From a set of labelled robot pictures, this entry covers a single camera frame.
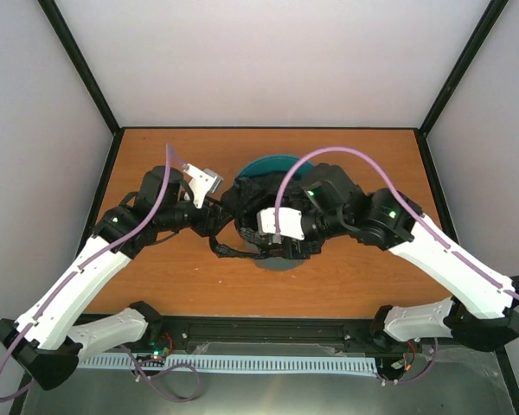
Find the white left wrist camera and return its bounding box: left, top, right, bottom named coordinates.
left=183, top=163, right=223, bottom=209

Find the black left rear frame post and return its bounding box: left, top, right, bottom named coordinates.
left=37, top=0, right=120, bottom=135

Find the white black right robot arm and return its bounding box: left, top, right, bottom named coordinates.
left=257, top=163, right=519, bottom=352

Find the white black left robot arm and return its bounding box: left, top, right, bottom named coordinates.
left=0, top=164, right=222, bottom=390

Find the black right rear frame post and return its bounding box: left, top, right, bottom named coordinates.
left=419, top=0, right=509, bottom=138

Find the metal base plate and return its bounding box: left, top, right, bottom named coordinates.
left=10, top=346, right=519, bottom=414

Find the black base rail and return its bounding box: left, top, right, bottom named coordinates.
left=41, top=314, right=503, bottom=356

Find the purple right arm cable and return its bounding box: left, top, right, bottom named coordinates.
left=273, top=146, right=519, bottom=311

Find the small green-lit circuit board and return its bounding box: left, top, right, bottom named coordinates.
left=151, top=339, right=173, bottom=360

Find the black plastic trash bag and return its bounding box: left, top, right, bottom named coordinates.
left=207, top=175, right=325, bottom=260

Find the light blue slotted cable duct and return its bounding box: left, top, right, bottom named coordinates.
left=79, top=353, right=377, bottom=377

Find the teal plastic trash bin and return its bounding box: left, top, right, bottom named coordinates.
left=234, top=154, right=314, bottom=271

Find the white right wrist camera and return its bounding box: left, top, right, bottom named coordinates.
left=256, top=207, right=304, bottom=240

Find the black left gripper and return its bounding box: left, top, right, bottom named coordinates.
left=158, top=190, right=238, bottom=237

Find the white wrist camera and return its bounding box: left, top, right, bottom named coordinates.
left=256, top=207, right=304, bottom=240
left=183, top=163, right=223, bottom=209

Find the black frame post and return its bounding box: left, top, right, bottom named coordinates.
left=37, top=0, right=120, bottom=135
left=419, top=0, right=509, bottom=138

